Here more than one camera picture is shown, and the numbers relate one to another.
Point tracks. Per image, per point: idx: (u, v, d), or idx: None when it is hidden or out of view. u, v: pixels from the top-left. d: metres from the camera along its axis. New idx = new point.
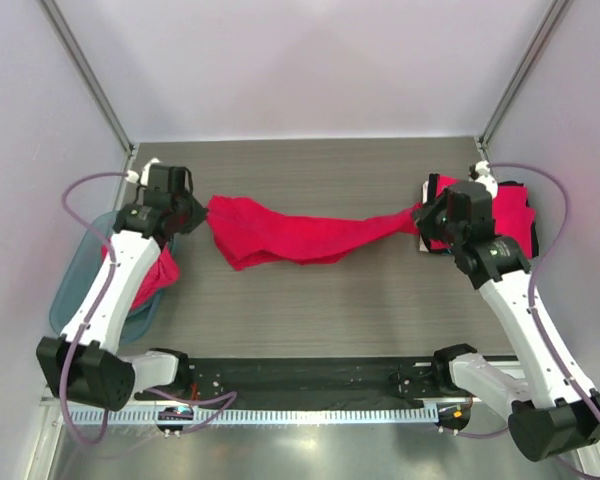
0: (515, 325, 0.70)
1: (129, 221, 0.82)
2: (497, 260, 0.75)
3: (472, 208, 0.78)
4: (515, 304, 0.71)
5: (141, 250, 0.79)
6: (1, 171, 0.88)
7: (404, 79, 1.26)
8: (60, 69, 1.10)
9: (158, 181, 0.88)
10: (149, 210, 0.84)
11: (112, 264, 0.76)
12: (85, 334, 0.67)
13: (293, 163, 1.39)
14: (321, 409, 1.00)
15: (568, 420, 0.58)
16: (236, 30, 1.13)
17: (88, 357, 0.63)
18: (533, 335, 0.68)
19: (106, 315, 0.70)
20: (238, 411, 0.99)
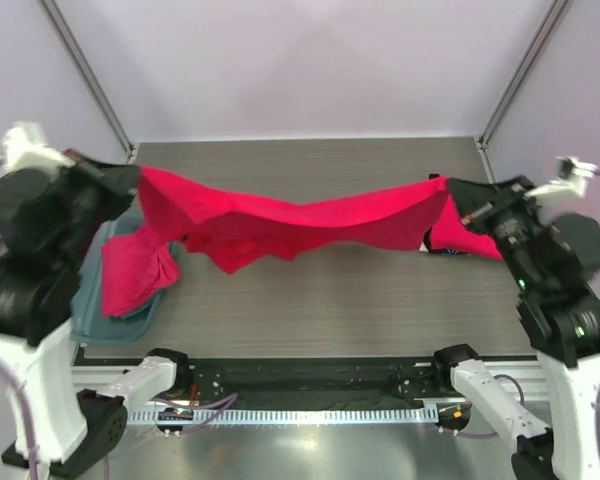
0: (569, 403, 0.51)
1: None
2: (579, 341, 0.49)
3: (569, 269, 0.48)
4: (579, 397, 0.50)
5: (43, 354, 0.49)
6: (0, 169, 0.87)
7: (405, 80, 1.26)
8: (58, 68, 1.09)
9: (2, 227, 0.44)
10: (19, 285, 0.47)
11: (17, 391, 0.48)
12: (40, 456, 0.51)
13: (295, 164, 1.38)
14: (321, 409, 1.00)
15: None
16: (238, 30, 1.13)
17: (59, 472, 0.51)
18: (590, 432, 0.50)
19: (50, 433, 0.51)
20: (238, 411, 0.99)
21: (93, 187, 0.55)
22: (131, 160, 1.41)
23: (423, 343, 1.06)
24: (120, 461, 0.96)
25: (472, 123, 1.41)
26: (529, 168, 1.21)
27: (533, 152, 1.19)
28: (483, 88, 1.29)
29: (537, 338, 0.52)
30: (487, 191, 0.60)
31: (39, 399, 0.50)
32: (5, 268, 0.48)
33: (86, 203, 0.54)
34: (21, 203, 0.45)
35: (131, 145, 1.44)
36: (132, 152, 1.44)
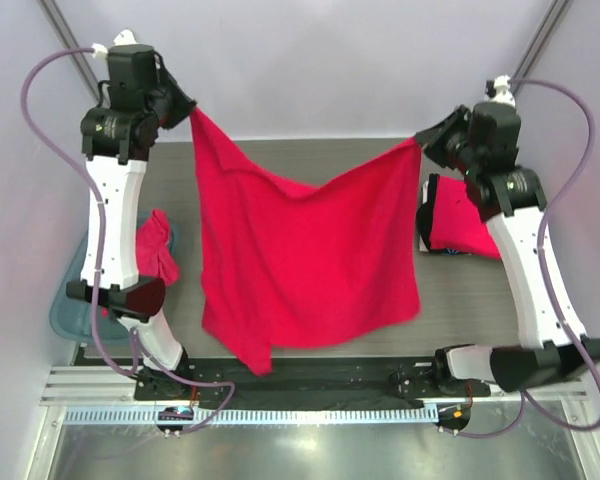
0: (515, 259, 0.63)
1: (99, 138, 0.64)
2: (513, 194, 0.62)
3: (494, 132, 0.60)
4: (522, 242, 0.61)
5: (126, 178, 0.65)
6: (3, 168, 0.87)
7: (408, 79, 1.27)
8: (58, 67, 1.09)
9: (123, 74, 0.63)
10: (118, 117, 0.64)
11: (100, 206, 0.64)
12: (104, 279, 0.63)
13: (302, 164, 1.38)
14: (321, 409, 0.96)
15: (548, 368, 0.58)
16: (241, 30, 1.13)
17: (114, 295, 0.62)
18: (537, 279, 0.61)
19: (116, 258, 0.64)
20: (238, 411, 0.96)
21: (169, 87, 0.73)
22: None
23: (423, 344, 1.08)
24: (118, 461, 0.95)
25: None
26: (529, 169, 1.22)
27: (533, 152, 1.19)
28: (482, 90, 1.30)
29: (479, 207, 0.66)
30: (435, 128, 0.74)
31: (115, 220, 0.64)
32: (108, 111, 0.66)
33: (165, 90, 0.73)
34: (132, 55, 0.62)
35: None
36: None
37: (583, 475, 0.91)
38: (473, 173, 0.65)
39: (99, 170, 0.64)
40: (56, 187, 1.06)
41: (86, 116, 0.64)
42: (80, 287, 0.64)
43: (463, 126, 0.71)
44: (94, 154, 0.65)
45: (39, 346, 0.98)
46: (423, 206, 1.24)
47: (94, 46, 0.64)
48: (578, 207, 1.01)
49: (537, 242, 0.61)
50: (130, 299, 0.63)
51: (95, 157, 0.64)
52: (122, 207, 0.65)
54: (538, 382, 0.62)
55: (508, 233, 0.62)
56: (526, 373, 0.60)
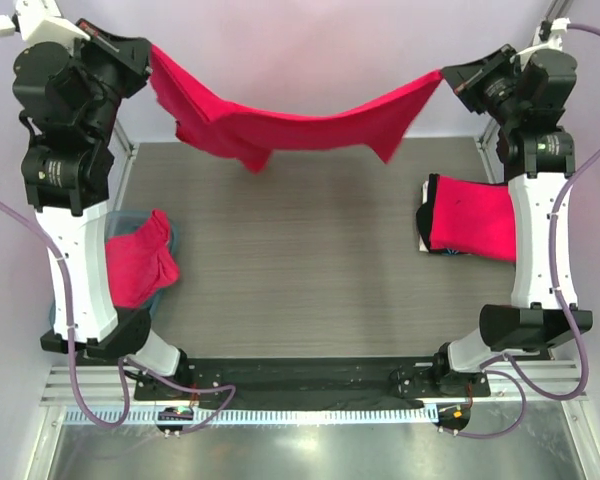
0: (527, 221, 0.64)
1: (46, 188, 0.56)
2: (542, 156, 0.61)
3: (541, 90, 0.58)
4: (537, 206, 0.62)
5: (84, 230, 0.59)
6: (1, 169, 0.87)
7: (407, 79, 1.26)
8: None
9: (40, 109, 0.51)
10: (60, 160, 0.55)
11: (60, 262, 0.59)
12: (78, 332, 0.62)
13: (301, 163, 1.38)
14: (321, 409, 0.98)
15: (532, 330, 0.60)
16: (239, 30, 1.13)
17: (92, 349, 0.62)
18: (542, 241, 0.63)
19: (88, 312, 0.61)
20: (238, 411, 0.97)
21: (110, 62, 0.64)
22: (132, 160, 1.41)
23: (423, 344, 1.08)
24: (118, 461, 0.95)
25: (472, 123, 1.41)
26: None
27: None
28: None
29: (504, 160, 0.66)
30: (475, 66, 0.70)
31: (79, 270, 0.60)
32: (48, 149, 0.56)
33: (105, 79, 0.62)
34: (47, 84, 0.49)
35: (131, 146, 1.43)
36: (133, 153, 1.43)
37: (583, 475, 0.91)
38: (509, 126, 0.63)
39: (54, 221, 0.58)
40: None
41: (26, 158, 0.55)
42: (55, 341, 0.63)
43: (506, 73, 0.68)
44: (43, 203, 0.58)
45: (39, 346, 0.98)
46: (423, 206, 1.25)
47: None
48: (581, 206, 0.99)
49: (552, 207, 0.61)
50: (110, 347, 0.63)
51: (47, 207, 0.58)
52: (84, 256, 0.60)
54: (519, 343, 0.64)
55: (525, 196, 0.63)
56: (509, 332, 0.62)
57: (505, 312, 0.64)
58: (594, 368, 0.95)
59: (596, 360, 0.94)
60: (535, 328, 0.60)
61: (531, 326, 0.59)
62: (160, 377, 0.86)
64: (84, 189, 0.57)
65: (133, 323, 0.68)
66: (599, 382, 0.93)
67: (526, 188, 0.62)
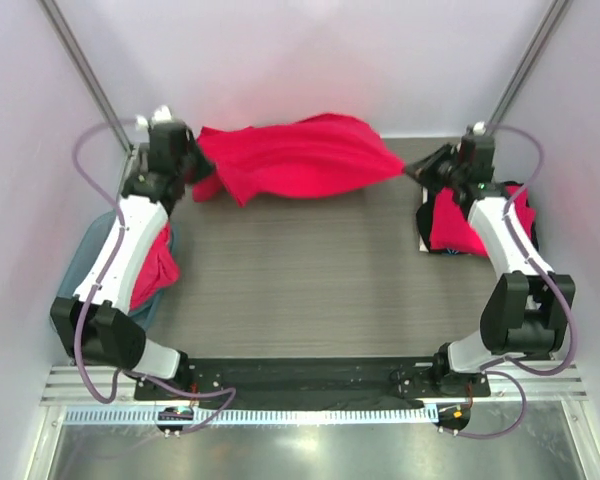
0: (490, 226, 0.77)
1: (135, 187, 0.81)
2: (483, 193, 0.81)
3: (474, 154, 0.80)
4: (491, 214, 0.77)
5: (149, 217, 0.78)
6: (1, 170, 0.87)
7: (407, 79, 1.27)
8: (60, 69, 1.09)
9: (159, 146, 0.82)
10: (157, 177, 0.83)
11: (122, 229, 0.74)
12: (98, 293, 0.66)
13: None
14: (321, 409, 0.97)
15: (522, 293, 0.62)
16: (240, 30, 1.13)
17: (102, 315, 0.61)
18: (504, 232, 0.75)
19: (118, 277, 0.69)
20: (238, 411, 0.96)
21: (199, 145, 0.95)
22: (132, 160, 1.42)
23: (423, 344, 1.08)
24: (119, 461, 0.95)
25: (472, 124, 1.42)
26: (529, 169, 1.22)
27: (534, 151, 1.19)
28: (481, 90, 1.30)
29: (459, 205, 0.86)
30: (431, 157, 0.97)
31: (130, 243, 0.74)
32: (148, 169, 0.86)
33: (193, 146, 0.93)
34: (169, 133, 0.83)
35: (131, 146, 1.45)
36: (132, 153, 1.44)
37: (583, 475, 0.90)
38: (457, 184, 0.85)
39: (132, 208, 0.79)
40: (55, 188, 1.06)
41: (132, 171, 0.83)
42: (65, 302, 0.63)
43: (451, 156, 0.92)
44: (129, 194, 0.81)
45: (39, 346, 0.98)
46: (423, 206, 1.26)
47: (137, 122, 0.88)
48: (583, 206, 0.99)
49: (504, 213, 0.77)
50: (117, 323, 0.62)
51: (131, 197, 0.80)
52: (139, 234, 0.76)
54: (521, 333, 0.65)
55: (480, 211, 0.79)
56: (503, 308, 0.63)
57: (495, 295, 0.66)
58: (593, 368, 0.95)
59: (595, 360, 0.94)
60: (525, 291, 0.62)
61: (519, 288, 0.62)
62: (160, 380, 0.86)
64: (164, 199, 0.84)
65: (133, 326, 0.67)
66: (598, 382, 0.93)
67: (480, 206, 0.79)
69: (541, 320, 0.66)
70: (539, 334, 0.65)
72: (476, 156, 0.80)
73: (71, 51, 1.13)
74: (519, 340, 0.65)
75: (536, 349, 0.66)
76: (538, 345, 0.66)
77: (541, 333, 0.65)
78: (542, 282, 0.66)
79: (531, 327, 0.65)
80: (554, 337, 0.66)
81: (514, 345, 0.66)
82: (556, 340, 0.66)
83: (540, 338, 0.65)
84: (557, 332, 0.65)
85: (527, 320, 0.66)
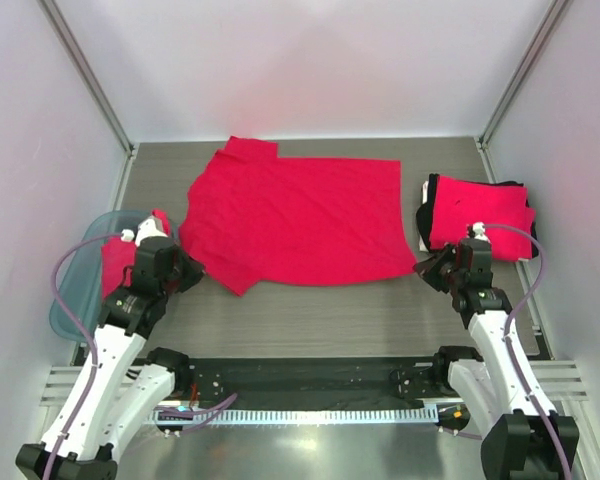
0: (490, 345, 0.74)
1: (113, 310, 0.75)
2: (484, 301, 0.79)
3: (472, 260, 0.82)
4: (492, 333, 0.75)
5: (124, 348, 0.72)
6: (0, 170, 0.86)
7: (407, 79, 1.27)
8: (61, 70, 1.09)
9: (144, 265, 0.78)
10: (136, 298, 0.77)
11: (93, 368, 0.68)
12: (63, 444, 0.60)
13: (302, 162, 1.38)
14: (321, 410, 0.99)
15: (523, 435, 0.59)
16: (239, 29, 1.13)
17: (65, 468, 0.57)
18: (505, 359, 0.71)
19: (86, 424, 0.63)
20: (238, 411, 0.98)
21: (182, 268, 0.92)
22: (132, 160, 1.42)
23: (423, 344, 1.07)
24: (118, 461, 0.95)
25: (472, 124, 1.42)
26: (529, 169, 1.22)
27: (533, 152, 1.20)
28: (481, 89, 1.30)
29: (459, 311, 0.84)
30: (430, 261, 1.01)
31: (99, 382, 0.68)
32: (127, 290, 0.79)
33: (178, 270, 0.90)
34: (156, 252, 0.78)
35: (131, 146, 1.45)
36: (133, 153, 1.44)
37: (583, 475, 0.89)
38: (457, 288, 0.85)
39: (108, 338, 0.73)
40: (55, 189, 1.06)
41: (111, 294, 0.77)
42: (30, 451, 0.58)
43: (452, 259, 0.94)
44: (104, 321, 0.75)
45: (38, 348, 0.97)
46: (423, 208, 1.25)
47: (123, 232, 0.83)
48: (584, 206, 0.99)
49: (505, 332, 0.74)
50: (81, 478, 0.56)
51: (105, 326, 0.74)
52: (110, 375, 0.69)
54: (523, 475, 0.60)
55: (481, 324, 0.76)
56: (503, 446, 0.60)
57: (495, 430, 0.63)
58: (594, 369, 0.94)
59: (595, 361, 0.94)
60: (524, 435, 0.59)
61: (520, 430, 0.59)
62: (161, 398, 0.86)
64: (140, 324, 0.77)
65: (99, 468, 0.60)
66: (599, 383, 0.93)
67: (480, 319, 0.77)
69: (542, 458, 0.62)
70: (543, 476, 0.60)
72: (473, 261, 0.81)
73: (72, 52, 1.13)
74: None
75: None
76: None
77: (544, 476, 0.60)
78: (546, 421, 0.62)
79: (534, 467, 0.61)
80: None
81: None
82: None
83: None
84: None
85: (528, 457, 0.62)
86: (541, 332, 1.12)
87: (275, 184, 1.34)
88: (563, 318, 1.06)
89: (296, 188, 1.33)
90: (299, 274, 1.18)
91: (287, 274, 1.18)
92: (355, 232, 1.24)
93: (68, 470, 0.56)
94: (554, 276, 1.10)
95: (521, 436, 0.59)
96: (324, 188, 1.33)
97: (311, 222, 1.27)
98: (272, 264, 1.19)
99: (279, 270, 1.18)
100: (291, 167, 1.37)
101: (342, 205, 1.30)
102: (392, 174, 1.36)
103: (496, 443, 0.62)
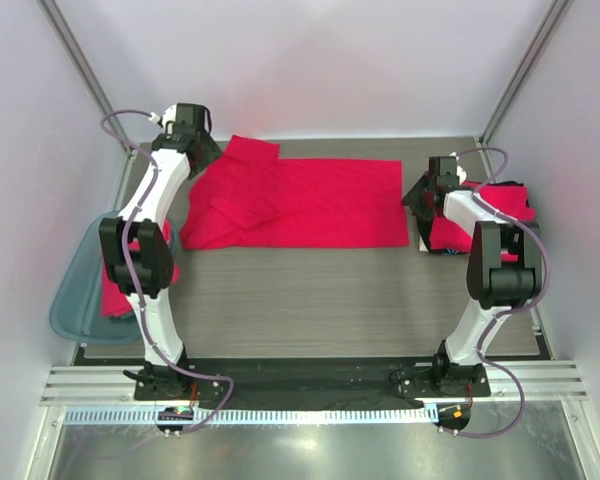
0: (460, 205, 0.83)
1: (164, 144, 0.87)
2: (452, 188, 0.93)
3: (440, 165, 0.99)
4: (461, 199, 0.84)
5: (175, 162, 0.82)
6: (1, 169, 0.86)
7: (407, 79, 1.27)
8: (61, 69, 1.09)
9: (184, 114, 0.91)
10: (182, 136, 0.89)
11: (155, 170, 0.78)
12: (139, 214, 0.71)
13: (303, 161, 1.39)
14: (321, 409, 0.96)
15: (493, 234, 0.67)
16: (238, 30, 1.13)
17: (143, 230, 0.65)
18: (471, 207, 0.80)
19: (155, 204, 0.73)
20: (238, 411, 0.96)
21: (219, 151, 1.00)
22: (132, 160, 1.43)
23: (422, 344, 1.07)
24: (118, 461, 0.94)
25: (472, 124, 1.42)
26: (529, 169, 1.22)
27: (533, 152, 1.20)
28: (481, 90, 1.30)
29: (437, 209, 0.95)
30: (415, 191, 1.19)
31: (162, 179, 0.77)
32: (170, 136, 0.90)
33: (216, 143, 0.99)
34: (194, 104, 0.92)
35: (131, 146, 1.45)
36: (133, 152, 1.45)
37: (583, 475, 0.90)
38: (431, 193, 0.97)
39: (163, 156, 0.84)
40: (56, 188, 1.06)
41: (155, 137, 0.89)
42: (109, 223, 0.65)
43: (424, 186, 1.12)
44: (158, 147, 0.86)
45: (39, 345, 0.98)
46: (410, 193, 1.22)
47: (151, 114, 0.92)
48: (583, 205, 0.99)
49: (470, 195, 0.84)
50: (156, 237, 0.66)
51: (160, 149, 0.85)
52: (170, 175, 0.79)
54: (508, 277, 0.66)
55: (452, 200, 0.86)
56: (481, 249, 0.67)
57: (472, 250, 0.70)
58: (593, 368, 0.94)
59: (596, 361, 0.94)
60: (494, 233, 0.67)
61: (490, 231, 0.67)
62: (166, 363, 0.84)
64: (187, 155, 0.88)
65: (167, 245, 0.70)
66: (598, 383, 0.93)
67: (451, 196, 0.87)
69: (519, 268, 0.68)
70: (520, 278, 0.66)
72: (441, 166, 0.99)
73: (71, 51, 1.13)
74: (501, 282, 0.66)
75: (521, 293, 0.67)
76: (520, 290, 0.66)
77: (520, 275, 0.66)
78: (512, 232, 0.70)
79: (511, 272, 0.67)
80: (535, 278, 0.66)
81: (499, 292, 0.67)
82: (536, 281, 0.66)
83: (519, 281, 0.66)
84: (536, 272, 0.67)
85: (510, 269, 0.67)
86: (541, 332, 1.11)
87: (276, 184, 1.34)
88: (562, 317, 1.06)
89: (298, 188, 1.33)
90: (310, 243, 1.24)
91: (299, 242, 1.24)
92: (357, 223, 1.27)
93: (146, 233, 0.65)
94: (554, 274, 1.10)
95: (492, 232, 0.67)
96: (325, 188, 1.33)
97: (311, 221, 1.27)
98: (284, 234, 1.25)
99: (291, 240, 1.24)
100: (291, 167, 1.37)
101: (342, 207, 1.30)
102: (394, 175, 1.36)
103: (475, 256, 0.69)
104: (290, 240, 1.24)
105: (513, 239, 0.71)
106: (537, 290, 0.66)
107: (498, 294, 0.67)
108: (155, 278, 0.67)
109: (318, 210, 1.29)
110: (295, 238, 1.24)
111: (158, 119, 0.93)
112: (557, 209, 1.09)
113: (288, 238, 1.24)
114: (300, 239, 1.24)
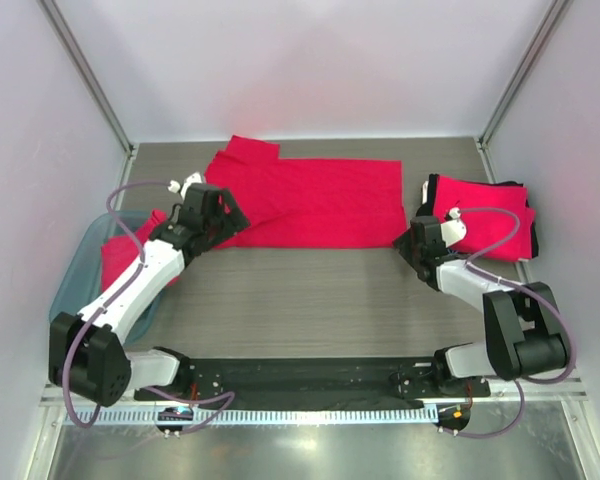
0: (457, 277, 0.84)
1: (164, 234, 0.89)
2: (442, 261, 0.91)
3: (424, 232, 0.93)
4: (457, 269, 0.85)
5: (166, 260, 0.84)
6: (0, 170, 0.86)
7: (407, 79, 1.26)
8: (61, 70, 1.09)
9: (193, 202, 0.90)
10: (184, 230, 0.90)
11: (140, 265, 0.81)
12: (101, 316, 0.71)
13: (303, 161, 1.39)
14: (321, 409, 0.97)
15: (507, 305, 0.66)
16: (238, 30, 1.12)
17: (95, 341, 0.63)
18: (470, 278, 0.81)
19: (123, 306, 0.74)
20: (238, 411, 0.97)
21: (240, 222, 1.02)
22: (132, 160, 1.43)
23: (421, 344, 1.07)
24: (117, 461, 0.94)
25: (472, 124, 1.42)
26: (529, 169, 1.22)
27: (533, 152, 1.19)
28: (481, 90, 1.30)
29: (428, 281, 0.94)
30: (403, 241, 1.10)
31: (144, 278, 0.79)
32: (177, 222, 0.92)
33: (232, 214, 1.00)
34: (205, 193, 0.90)
35: (131, 146, 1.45)
36: (133, 153, 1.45)
37: (583, 475, 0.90)
38: (420, 263, 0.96)
39: (156, 249, 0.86)
40: (55, 188, 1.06)
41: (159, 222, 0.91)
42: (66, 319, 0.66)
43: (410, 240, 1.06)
44: (154, 238, 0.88)
45: (39, 347, 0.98)
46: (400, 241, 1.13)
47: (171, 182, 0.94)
48: (583, 205, 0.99)
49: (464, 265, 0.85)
50: (110, 349, 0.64)
51: (155, 240, 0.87)
52: (153, 276, 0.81)
54: (539, 352, 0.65)
55: (445, 271, 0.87)
56: (500, 327, 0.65)
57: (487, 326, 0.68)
58: (593, 369, 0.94)
59: (596, 361, 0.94)
60: (508, 305, 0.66)
61: (502, 302, 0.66)
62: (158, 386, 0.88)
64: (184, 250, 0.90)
65: (122, 358, 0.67)
66: (599, 383, 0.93)
67: (443, 268, 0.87)
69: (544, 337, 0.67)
70: (551, 349, 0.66)
72: (426, 234, 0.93)
73: (72, 52, 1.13)
74: (535, 359, 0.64)
75: (555, 364, 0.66)
76: (553, 359, 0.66)
77: (551, 345, 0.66)
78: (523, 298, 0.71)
79: (540, 343, 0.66)
80: (562, 345, 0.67)
81: (534, 369, 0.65)
82: (565, 348, 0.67)
83: (551, 351, 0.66)
84: (562, 338, 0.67)
85: (538, 341, 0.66)
86: None
87: (276, 184, 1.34)
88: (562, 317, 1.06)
89: (298, 188, 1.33)
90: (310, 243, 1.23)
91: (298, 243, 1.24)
92: (357, 223, 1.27)
93: (98, 343, 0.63)
94: (554, 274, 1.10)
95: (504, 304, 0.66)
96: (324, 188, 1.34)
97: (311, 222, 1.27)
98: (284, 234, 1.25)
99: (291, 240, 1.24)
100: (291, 167, 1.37)
101: (342, 207, 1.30)
102: (394, 175, 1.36)
103: (494, 335, 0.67)
104: (290, 240, 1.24)
105: (524, 304, 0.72)
106: (568, 357, 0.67)
107: (534, 370, 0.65)
108: (97, 392, 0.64)
109: (318, 210, 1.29)
110: (295, 239, 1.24)
111: (178, 187, 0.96)
112: (557, 210, 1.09)
113: (288, 238, 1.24)
114: (300, 239, 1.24)
